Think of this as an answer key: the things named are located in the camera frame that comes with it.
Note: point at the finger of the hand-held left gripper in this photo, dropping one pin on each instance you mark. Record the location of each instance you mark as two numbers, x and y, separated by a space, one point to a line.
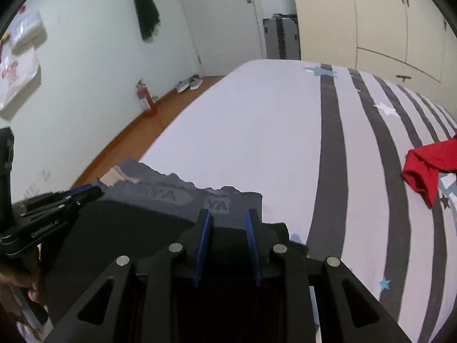
68 204
82 192

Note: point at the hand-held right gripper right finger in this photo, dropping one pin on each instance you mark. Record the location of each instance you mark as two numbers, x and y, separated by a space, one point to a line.
253 250

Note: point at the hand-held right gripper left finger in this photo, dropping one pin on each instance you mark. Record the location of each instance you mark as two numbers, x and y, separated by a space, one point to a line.
200 250

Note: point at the black pants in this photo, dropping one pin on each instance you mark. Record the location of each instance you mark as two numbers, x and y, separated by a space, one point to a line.
142 221

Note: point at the person's left hand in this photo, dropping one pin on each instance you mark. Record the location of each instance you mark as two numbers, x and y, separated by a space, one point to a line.
21 280

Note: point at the red fire extinguisher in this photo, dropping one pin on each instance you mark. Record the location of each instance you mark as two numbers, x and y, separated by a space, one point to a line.
145 100

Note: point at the bed with striped sheet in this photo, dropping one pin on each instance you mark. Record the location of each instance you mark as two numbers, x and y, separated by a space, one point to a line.
267 132

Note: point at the large white printed bag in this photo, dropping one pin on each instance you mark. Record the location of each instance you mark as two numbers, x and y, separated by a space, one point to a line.
16 78

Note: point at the grey shoe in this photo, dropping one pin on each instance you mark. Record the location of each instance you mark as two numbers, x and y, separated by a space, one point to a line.
196 83
182 86

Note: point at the small white plastic bag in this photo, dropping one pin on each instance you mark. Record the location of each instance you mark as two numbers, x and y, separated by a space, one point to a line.
28 30

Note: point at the red garment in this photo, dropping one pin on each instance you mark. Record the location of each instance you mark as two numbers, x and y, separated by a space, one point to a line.
425 164

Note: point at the dark hanging garment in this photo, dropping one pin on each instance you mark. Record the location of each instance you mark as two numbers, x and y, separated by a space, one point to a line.
144 7

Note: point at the white door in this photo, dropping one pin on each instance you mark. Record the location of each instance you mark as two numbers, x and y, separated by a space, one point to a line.
217 28

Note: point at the dark ribbed suitcase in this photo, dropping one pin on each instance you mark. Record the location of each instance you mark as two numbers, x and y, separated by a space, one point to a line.
282 37

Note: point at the cream wardrobe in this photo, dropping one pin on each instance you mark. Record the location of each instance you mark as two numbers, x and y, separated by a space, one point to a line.
375 14

